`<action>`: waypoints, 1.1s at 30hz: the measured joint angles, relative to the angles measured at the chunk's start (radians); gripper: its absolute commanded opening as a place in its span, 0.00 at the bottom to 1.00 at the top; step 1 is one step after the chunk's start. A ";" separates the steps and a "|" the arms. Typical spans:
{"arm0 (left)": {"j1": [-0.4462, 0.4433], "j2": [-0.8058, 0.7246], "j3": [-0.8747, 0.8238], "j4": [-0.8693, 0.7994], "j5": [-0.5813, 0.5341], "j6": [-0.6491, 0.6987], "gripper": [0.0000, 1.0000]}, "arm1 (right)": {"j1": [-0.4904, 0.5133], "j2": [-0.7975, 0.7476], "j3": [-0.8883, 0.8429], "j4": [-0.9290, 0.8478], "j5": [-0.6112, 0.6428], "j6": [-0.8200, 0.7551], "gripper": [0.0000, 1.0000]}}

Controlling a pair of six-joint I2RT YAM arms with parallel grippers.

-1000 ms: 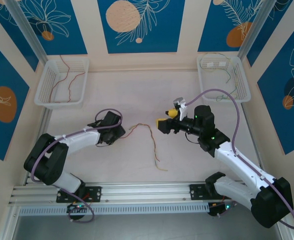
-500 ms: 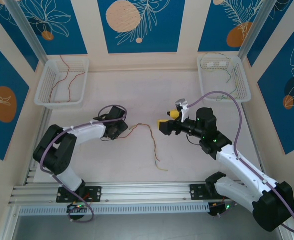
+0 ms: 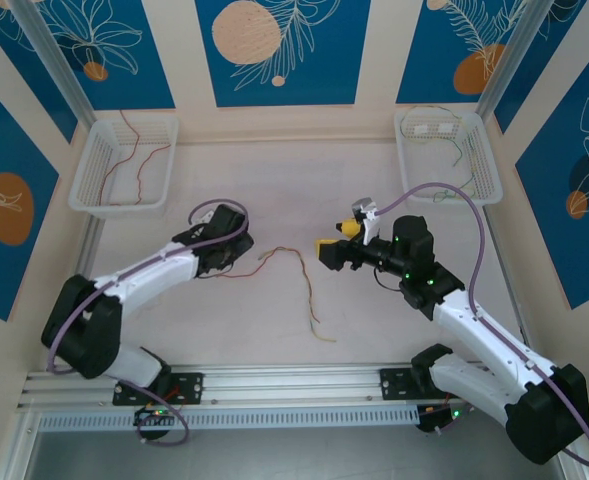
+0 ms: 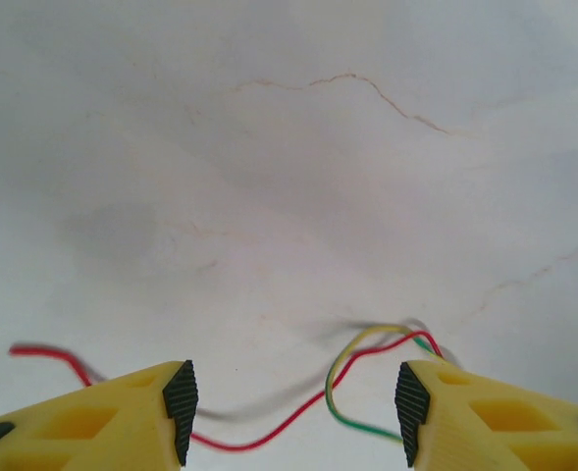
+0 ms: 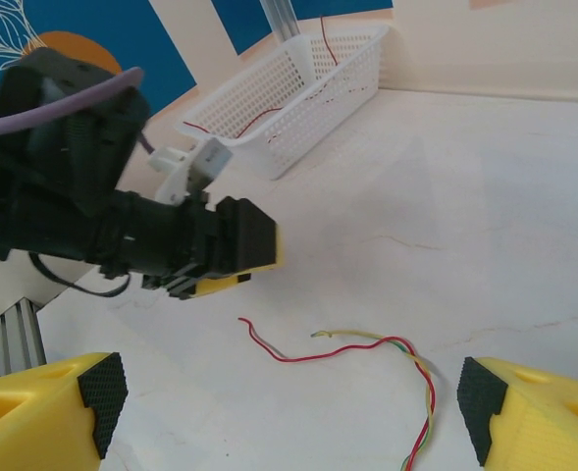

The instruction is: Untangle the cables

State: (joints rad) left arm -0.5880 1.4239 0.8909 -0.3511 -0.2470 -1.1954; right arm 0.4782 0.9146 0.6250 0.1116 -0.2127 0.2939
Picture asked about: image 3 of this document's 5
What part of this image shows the blue floral wall panel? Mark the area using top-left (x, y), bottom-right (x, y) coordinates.
top-left (0, 8), bottom-right (79, 145)
top-left (195, 0), bottom-right (374, 108)
top-left (32, 0), bottom-right (176, 111)
top-left (395, 0), bottom-right (530, 105)
top-left (492, 0), bottom-right (589, 135)
top-left (514, 47), bottom-right (589, 312)
top-left (0, 69), bottom-right (61, 323)

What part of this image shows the white plastic mesh basket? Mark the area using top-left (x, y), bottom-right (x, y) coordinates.
top-left (67, 117), bottom-right (180, 220)

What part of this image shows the aluminium side frame rail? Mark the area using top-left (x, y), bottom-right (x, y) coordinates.
top-left (482, 205), bottom-right (528, 349)
top-left (71, 218), bottom-right (103, 281)

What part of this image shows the red wire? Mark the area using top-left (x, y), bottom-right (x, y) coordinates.
top-left (136, 143), bottom-right (171, 206)
top-left (221, 246), bottom-right (321, 324)
top-left (97, 109), bottom-right (140, 206)

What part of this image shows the thin black right gripper cable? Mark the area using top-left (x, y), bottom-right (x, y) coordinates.
top-left (372, 267), bottom-right (405, 294)

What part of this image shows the black mounting plate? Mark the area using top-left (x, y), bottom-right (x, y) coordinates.
top-left (379, 367), bottom-right (420, 401)
top-left (112, 372), bottom-right (206, 406)

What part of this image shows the black controller board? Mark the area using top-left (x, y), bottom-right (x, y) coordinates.
top-left (133, 406), bottom-right (178, 430)
top-left (417, 403), bottom-right (470, 435)

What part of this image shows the white mesh basket with labels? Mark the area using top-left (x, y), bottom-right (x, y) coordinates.
top-left (393, 110), bottom-right (504, 210)

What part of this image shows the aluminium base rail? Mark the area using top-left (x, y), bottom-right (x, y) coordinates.
top-left (21, 363), bottom-right (510, 404)

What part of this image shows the grey metal shelf plate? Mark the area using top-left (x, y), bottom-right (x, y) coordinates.
top-left (26, 427), bottom-right (563, 480)

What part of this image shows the grey slotted cable duct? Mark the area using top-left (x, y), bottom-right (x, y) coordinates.
top-left (36, 405), bottom-right (421, 432)

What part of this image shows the aluminium corner post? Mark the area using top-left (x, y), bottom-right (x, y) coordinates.
top-left (475, 0), bottom-right (543, 120)
top-left (9, 0), bottom-right (98, 124)

